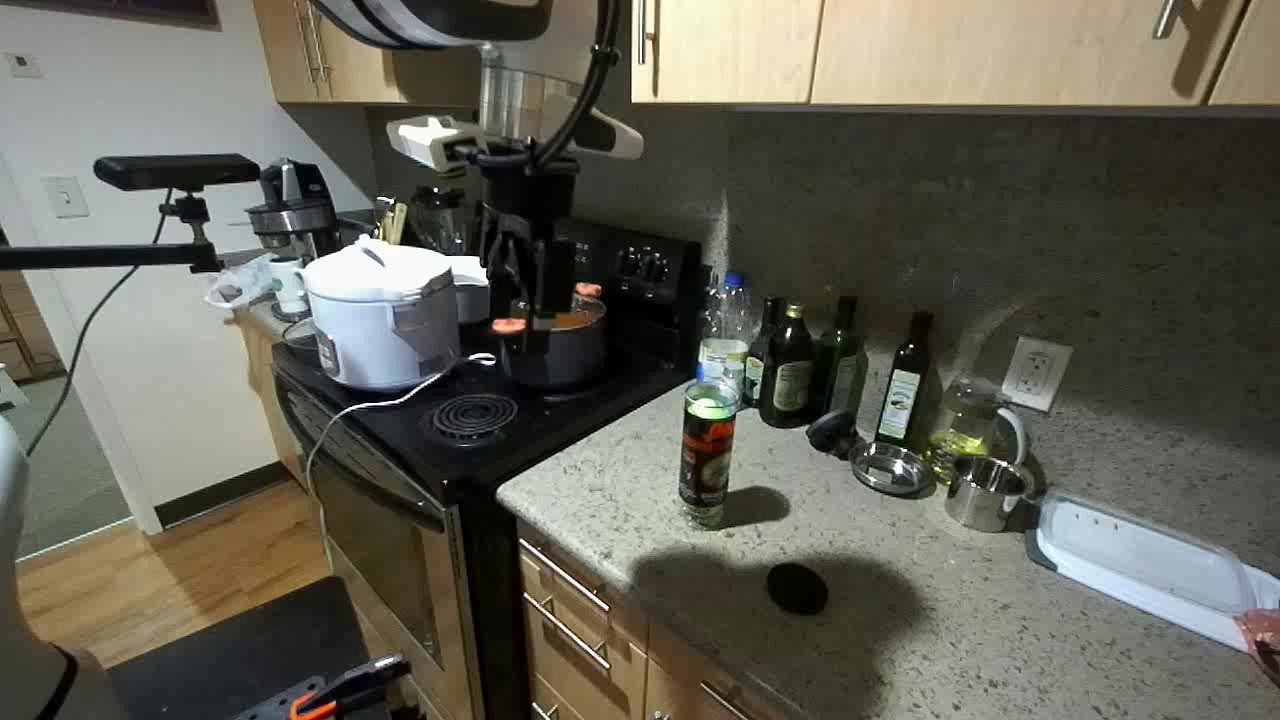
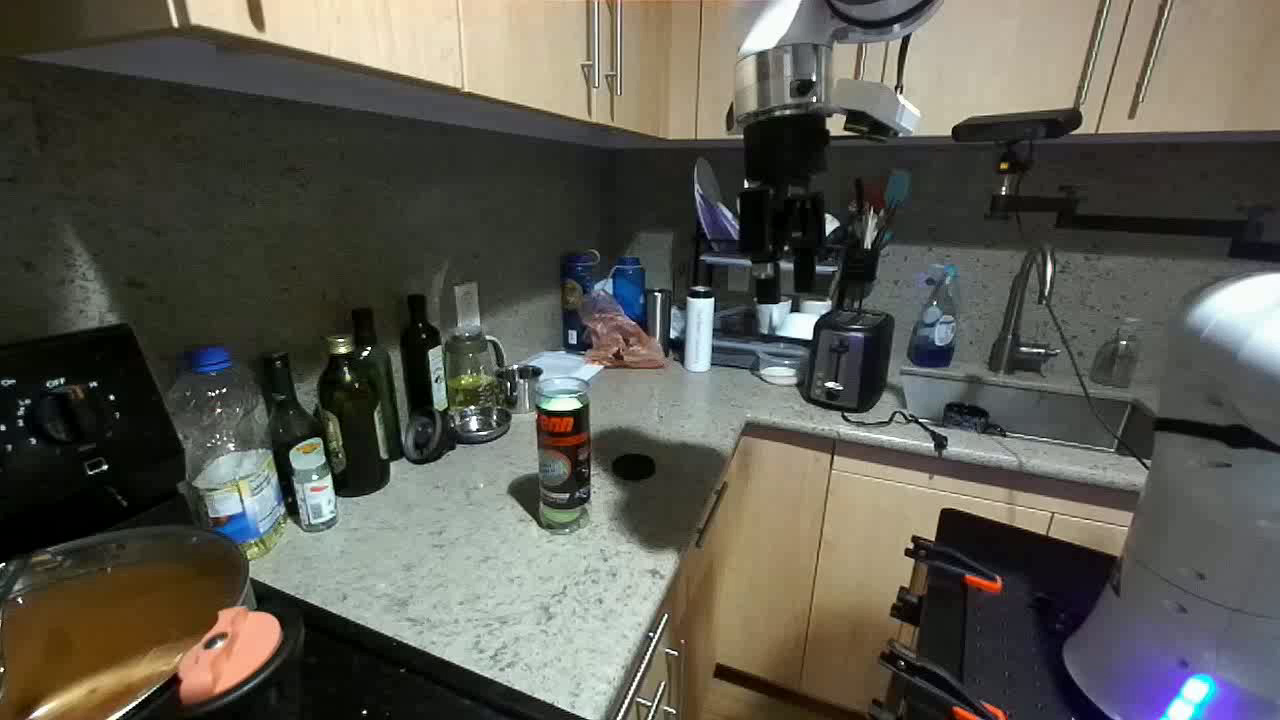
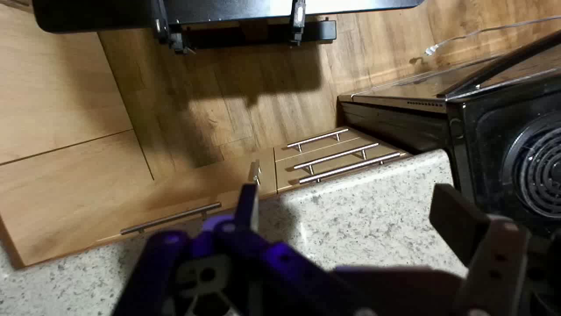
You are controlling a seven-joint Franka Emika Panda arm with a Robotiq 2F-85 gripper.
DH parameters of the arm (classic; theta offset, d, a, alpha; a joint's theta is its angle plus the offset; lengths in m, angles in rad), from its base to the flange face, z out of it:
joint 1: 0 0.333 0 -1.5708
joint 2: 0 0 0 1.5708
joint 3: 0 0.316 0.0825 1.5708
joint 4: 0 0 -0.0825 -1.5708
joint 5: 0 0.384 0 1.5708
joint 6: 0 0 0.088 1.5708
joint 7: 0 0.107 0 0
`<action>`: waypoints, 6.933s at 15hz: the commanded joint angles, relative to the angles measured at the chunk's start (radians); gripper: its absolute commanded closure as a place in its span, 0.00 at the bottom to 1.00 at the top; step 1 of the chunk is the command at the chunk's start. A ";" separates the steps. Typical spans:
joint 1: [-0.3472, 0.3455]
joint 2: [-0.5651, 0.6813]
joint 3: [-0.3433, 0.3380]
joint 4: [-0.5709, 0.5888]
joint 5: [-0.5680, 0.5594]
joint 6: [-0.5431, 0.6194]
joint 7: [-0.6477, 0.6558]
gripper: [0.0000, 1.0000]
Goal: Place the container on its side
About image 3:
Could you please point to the black kitchen stove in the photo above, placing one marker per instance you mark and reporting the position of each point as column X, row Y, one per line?
column 496, row 134

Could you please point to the wooden lower cabinet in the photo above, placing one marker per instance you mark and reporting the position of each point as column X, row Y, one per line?
column 70, row 194

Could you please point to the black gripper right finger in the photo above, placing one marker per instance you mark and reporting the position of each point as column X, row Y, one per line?
column 461, row 226

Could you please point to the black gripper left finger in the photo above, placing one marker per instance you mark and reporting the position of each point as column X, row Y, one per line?
column 245, row 204

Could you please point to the black mobile platform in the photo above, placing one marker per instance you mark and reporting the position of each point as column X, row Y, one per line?
column 105, row 15

